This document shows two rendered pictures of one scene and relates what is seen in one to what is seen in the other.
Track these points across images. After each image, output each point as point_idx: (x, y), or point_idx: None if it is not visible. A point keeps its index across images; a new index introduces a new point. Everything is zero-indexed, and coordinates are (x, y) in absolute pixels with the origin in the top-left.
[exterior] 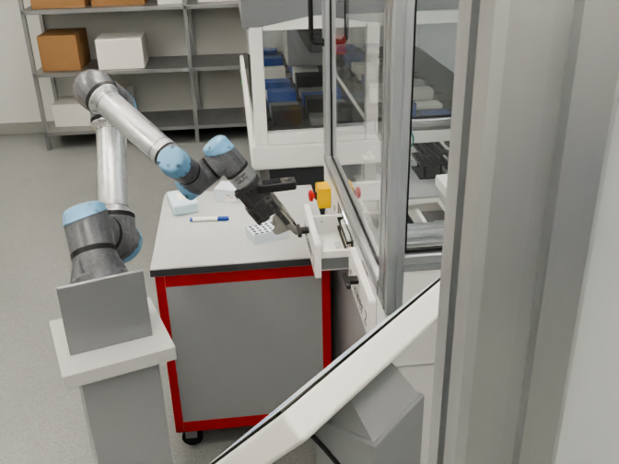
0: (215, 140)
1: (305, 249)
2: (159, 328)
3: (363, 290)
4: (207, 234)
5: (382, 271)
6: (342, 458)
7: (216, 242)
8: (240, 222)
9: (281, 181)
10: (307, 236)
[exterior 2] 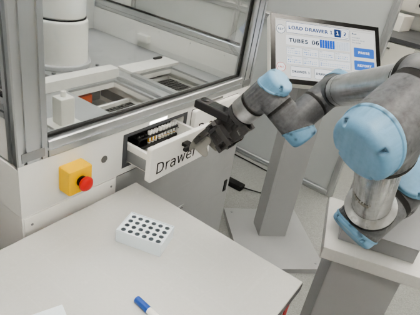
0: (281, 74)
1: (142, 201)
2: (332, 214)
3: (230, 102)
4: (192, 293)
5: (250, 64)
6: None
7: (200, 270)
8: (130, 284)
9: (213, 102)
10: (170, 162)
